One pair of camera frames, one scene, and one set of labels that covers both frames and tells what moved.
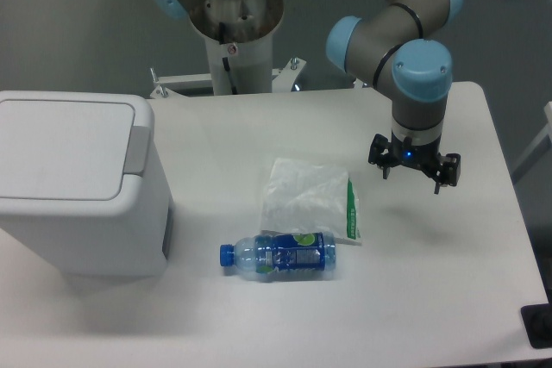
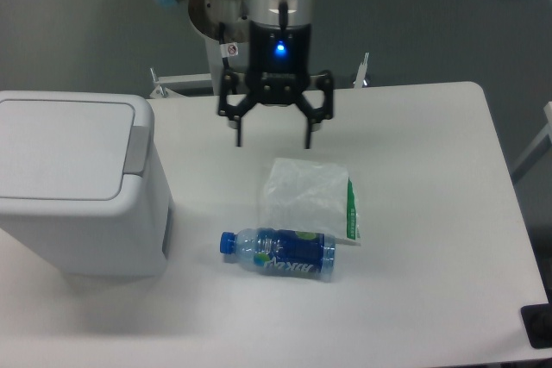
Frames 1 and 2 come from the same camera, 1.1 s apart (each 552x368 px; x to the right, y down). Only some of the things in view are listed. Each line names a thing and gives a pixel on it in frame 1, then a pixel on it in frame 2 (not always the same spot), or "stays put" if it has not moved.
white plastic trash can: x=84 y=182 stays put
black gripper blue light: x=422 y=157 → x=279 y=74
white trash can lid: x=68 y=150 stays put
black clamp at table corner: x=537 y=322 stays put
